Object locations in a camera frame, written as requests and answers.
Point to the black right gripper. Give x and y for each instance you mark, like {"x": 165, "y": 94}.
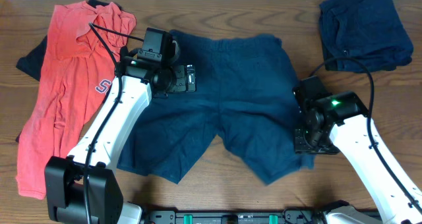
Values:
{"x": 301, "y": 145}

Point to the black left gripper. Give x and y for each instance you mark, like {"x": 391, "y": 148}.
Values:
{"x": 182, "y": 85}

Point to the navy blue shorts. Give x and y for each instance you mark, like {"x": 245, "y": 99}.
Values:
{"x": 244, "y": 95}

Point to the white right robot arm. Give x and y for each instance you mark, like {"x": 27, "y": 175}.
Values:
{"x": 341, "y": 124}

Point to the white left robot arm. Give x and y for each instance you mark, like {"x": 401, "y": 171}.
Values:
{"x": 82, "y": 188}

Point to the red t-shirt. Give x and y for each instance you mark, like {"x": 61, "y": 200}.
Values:
{"x": 32, "y": 159}

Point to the folded navy garment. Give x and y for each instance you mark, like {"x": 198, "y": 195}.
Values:
{"x": 367, "y": 30}

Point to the black garment under shirt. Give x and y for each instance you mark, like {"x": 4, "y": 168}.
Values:
{"x": 33, "y": 62}

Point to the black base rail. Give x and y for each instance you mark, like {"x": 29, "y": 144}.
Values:
{"x": 287, "y": 216}

